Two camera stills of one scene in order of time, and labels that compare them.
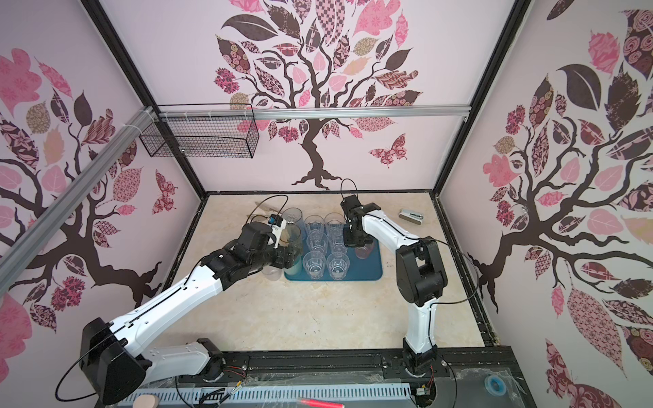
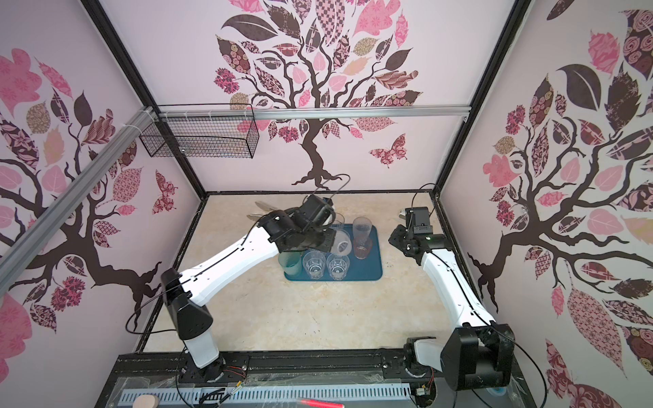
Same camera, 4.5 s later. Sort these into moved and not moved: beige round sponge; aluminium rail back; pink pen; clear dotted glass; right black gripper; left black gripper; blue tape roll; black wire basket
Moved: left black gripper; clear dotted glass; right black gripper
Not moved: beige round sponge; blue tape roll; aluminium rail back; black wire basket; pink pen
